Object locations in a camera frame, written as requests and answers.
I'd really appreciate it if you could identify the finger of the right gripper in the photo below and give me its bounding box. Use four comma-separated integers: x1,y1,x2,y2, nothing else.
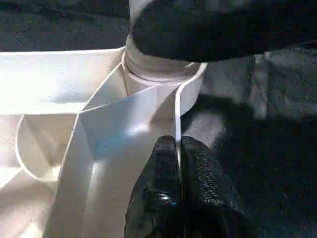
130,0,317,62

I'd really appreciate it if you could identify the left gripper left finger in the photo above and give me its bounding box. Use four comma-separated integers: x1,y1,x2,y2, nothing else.
125,135,185,238

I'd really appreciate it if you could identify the white plastic table top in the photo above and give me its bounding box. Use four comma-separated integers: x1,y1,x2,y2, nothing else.
0,47,209,238

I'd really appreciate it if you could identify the white plastic table leg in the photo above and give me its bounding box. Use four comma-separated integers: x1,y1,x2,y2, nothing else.
124,0,199,83

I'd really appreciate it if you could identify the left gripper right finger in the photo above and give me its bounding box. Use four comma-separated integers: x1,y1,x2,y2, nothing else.
180,136,251,238

